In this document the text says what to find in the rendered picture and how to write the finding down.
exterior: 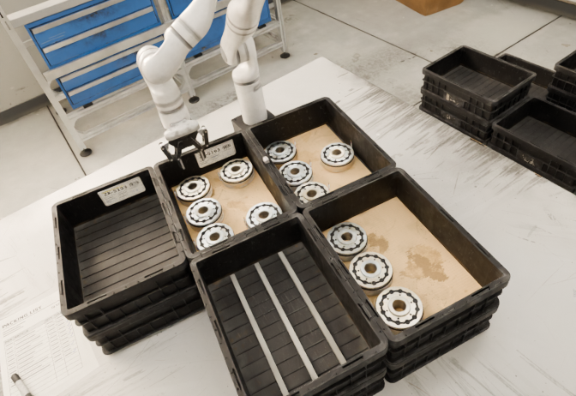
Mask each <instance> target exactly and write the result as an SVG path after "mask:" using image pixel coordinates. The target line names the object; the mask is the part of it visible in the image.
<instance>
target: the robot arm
mask: <svg viewBox="0 0 576 396"><path fill-rule="evenodd" d="M217 1H218V0H193V2H192V3H191V4H190V5H189V6H188V8H186V10H184V12H182V14H180V16H178V18H177V19H176V20H175V21H174V22H173V23H172V24H171V25H170V26H169V27H168V28H167V29H166V31H165V34H164V37H165V41H164V43H163V44H162V46H160V48H158V47H156V46H154V45H146V46H144V47H142V48H141V49H140V50H139V51H138V53H137V57H136V62H137V66H138V68H139V70H140V72H141V74H142V76H143V78H144V80H145V82H146V84H147V86H148V88H149V90H150V92H151V94H152V97H153V102H154V104H155V105H156V107H157V110H158V113H159V118H160V120H161V122H162V124H163V126H164V129H165V132H164V136H165V138H166V142H164V143H163V142H160V143H159V147H160V149H161V151H162V152H163V153H164V154H165V156H166V157H167V158H168V160H170V162H172V161H173V160H176V161H177V162H178V165H179V167H180V168H183V169H185V166H184V164H183V161H182V159H181V154H182V149H185V148H186V147H191V146H195V147H196V148H198V151H199V153H200V156H201V159H202V160H203V161H205V158H206V154H205V152H204V148H205V147H209V140H208V132H207V128H206V127H205V126H204V125H202V126H201V128H200V125H199V123H198V121H196V120H191V117H190V114H189V111H188V108H187V106H186V104H184V101H183V97H182V94H181V92H180V90H179V88H178V86H177V84H176V82H174V80H173V78H172V77H173V76H174V74H176V72H177V71H178V69H179V68H180V66H181V64H182V63H183V61H184V59H185V58H186V56H187V54H188V53H189V51H191V50H192V49H193V48H194V47H195V46H196V44H197V43H198V42H199V41H200V40H201V39H202V38H203V37H204V36H205V35H206V34H207V32H208V30H209V28H210V26H211V25H212V21H213V16H214V11H215V7H216V3H217ZM264 2H265V0H231V1H230V3H229V5H228V8H227V12H226V22H225V30H224V33H223V36H222V39H221V41H220V51H221V55H222V58H223V59H224V60H225V62H226V63H227V64H229V65H238V64H239V65H238V66H237V67H236V68H235V69H234V70H233V72H232V79H233V82H234V86H235V88H236V92H237V98H238V102H239V105H240V109H241V113H242V117H243V121H244V122H245V123H246V124H248V125H253V124H255V123H258V122H261V121H264V120H266V119H267V109H266V105H265V100H264V96H263V92H262V87H261V79H260V75H259V66H258V61H257V55H256V48H255V42H254V39H253V37H252V35H253V34H254V33H255V31H256V29H257V27H258V24H259V21H260V18H261V11H262V8H263V5H264ZM192 47H193V48H192ZM198 133H200V135H202V143H200V142H198V140H196V137H197V135H198ZM169 145H172V146H174V149H175V152H174V154H171V153H170V152H169V150H168V149H169Z"/></svg>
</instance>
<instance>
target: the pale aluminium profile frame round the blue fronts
mask: <svg viewBox="0 0 576 396"><path fill-rule="evenodd" d="M230 1H231V0H219V1H217V3H216V7H215V11H214V12H216V11H218V10H220V9H223V8H225V7H228V5H229V3H230ZM156 3H157V5H158V7H159V12H160V14H161V17H162V20H163V22H164V23H163V24H161V25H158V26H156V27H153V28H151V29H148V30H146V31H144V32H142V33H138V34H136V35H134V36H132V37H129V38H127V39H124V40H121V41H119V42H116V43H115V44H112V45H108V46H106V47H105V48H102V49H100V50H97V51H95V52H92V53H90V54H87V55H86V56H84V57H80V58H77V59H76V60H73V61H71V62H69V63H66V64H63V65H61V66H59V67H56V68H54V69H51V70H48V71H46V72H44V73H42V74H41V72H40V71H39V68H38V67H37V65H36V63H35V62H34V60H33V59H32V57H31V55H30V54H29V52H28V51H27V48H28V47H29V46H32V45H35V44H34V42H33V40H32V39H30V40H28V41H25V42H23V43H22V41H21V39H20V37H19V35H18V34H17V32H16V31H15V29H14V28H13V26H12V25H11V23H10V21H9V19H8V17H7V16H6V14H5V13H4V11H3V9H2V8H1V6H0V22H1V23H2V25H3V27H4V28H5V30H6V32H7V33H8V35H9V36H10V38H11V39H12V41H13V42H14V44H15V46H16V48H17V49H18V51H19V52H20V54H21V55H22V57H23V59H24V60H25V62H26V63H27V66H28V67H29V68H30V70H31V71H32V73H33V75H34V76H35V78H36V80H37V81H38V83H39V84H40V86H41V87H42V89H43V90H44V92H45V94H46V96H47V97H48V99H49V100H50V102H51V103H52V105H53V107H54V108H55V110H56V114H57V115H59V116H60V118H61V119H62V121H63V123H64V125H65V126H66V128H67V129H68V131H69V132H70V134H71V135H72V137H73V139H74V140H75V142H76V144H77V146H78V147H79V148H80V150H81V152H80V156H81V157H87V156H89V155H90V154H91V153H92V149H90V148H87V147H86V146H85V144H84V143H83V142H84V141H86V140H88V139H90V138H92V137H94V136H96V135H98V134H101V133H103V132H105V131H106V130H108V129H111V128H113V127H115V126H117V125H118V124H120V123H124V122H126V121H128V120H130V119H131V118H133V117H136V116H138V115H140V114H142V113H144V112H146V111H149V110H151V109H152V108H154V107H156V105H155V104H154V102H153V100H150V101H148V102H146V103H145V104H143V105H140V106H138V107H136V108H134V109H132V110H130V111H127V112H125V113H124V114H121V115H119V116H117V117H114V118H112V119H111V120H109V121H106V122H104V123H102V124H100V125H98V126H96V127H94V128H92V129H89V130H87V131H85V132H84V131H79V130H75V127H74V126H75V121H76V120H77V119H78V118H80V117H83V116H85V115H87V114H89V113H91V112H93V111H96V110H98V109H100V108H102V107H104V106H106V105H109V104H111V103H113V102H115V101H118V100H120V99H122V98H124V97H126V96H129V95H130V94H132V93H135V92H138V91H140V90H142V89H143V88H145V87H147V84H146V82H145V80H142V81H138V82H136V83H135V84H133V85H130V86H128V87H126V88H124V89H121V90H119V91H117V92H115V93H112V94H110V95H108V96H106V97H104V98H102V99H99V100H96V101H94V102H90V103H87V104H85V105H83V107H82V108H80V109H77V110H75V111H72V112H70V113H68V114H66V113H65V112H66V111H67V109H66V108H62V106H61V105H60V103H59V102H58V101H60V100H62V99H65V98H66V97H65V95H64V93H63V91H62V92H56V91H53V90H51V88H50V84H51V81H52V80H54V79H56V78H58V77H60V76H63V75H66V74H68V73H70V72H73V71H75V70H77V69H80V68H82V67H85V66H87V65H89V64H91V63H95V62H97V61H98V60H101V59H103V58H105V57H108V56H111V55H113V54H115V53H118V52H120V51H123V50H125V49H128V48H130V47H132V46H134V45H138V44H140V43H142V42H144V41H146V40H149V39H152V38H154V37H156V36H159V35H160V34H163V33H165V31H166V29H167V28H168V27H169V26H170V25H171V24H172V23H173V22H174V21H175V20H176V19H177V18H176V19H173V20H171V18H170V16H169V13H168V10H167V8H166V5H165V1H164V0H156ZM268 5H269V8H272V7H274V11H275V15H273V14H272V13H270V16H271V22H269V23H268V24H263V25H261V26H258V27H257V29H256V31H255V33H254V34H253V35H252V37H253V38H255V37H257V36H259V35H261V34H263V35H265V36H266V37H268V38H270V39H271V40H273V41H275V42H274V43H272V44H270V45H267V46H265V47H263V48H261V49H260V50H258V51H256V55H257V58H258V57H262V56H264V55H266V54H268V53H269V52H271V51H274V50H276V49H278V48H280V49H281V51H282V52H284V53H282V54H280V57H281V58H288V57H289V56H290V53H288V52H286V51H288V50H287V44H286V37H285V26H284V21H283V15H282V8H281V2H280V0H273V3H270V4H268ZM5 21H6V22H7V23H8V25H9V27H10V29H11V30H9V29H8V27H7V25H6V24H5ZM274 28H277V29H278V33H279V35H277V34H276V33H273V32H271V31H270V30H273V29H274ZM220 53H221V51H220V45H218V46H216V47H214V48H212V49H211V50H208V51H205V52H203V53H201V52H200V53H198V54H196V55H194V56H193V57H192V58H190V59H188V60H186V61H183V63H182V64H181V66H180V68H179V69H178V71H177V72H176V74H174V76H173V77H174V78H175V79H176V80H178V81H179V82H180V83H181V84H182V85H181V86H180V87H179V90H180V92H181V94H184V93H186V92H188V93H189V96H190V97H191V98H190V99H189V102H190V104H194V103H197V102H198V101H199V100H200V99H199V97H197V96H195V90H194V88H196V87H198V86H201V85H203V84H205V83H207V82H209V81H211V80H213V79H215V78H217V77H219V76H221V75H224V74H226V73H228V72H230V71H232V70H234V69H235V68H236V67H237V66H238V65H239V64H238V65H229V64H227V65H225V66H223V67H221V68H219V69H216V70H214V71H213V72H210V73H208V74H206V75H204V76H202V77H200V78H198V79H194V80H193V79H191V78H190V77H189V71H190V69H191V68H192V66H194V65H196V64H198V63H201V62H203V61H205V60H207V59H208V58H211V57H214V56H216V55H218V54H220ZM54 94H55V95H54Z"/></svg>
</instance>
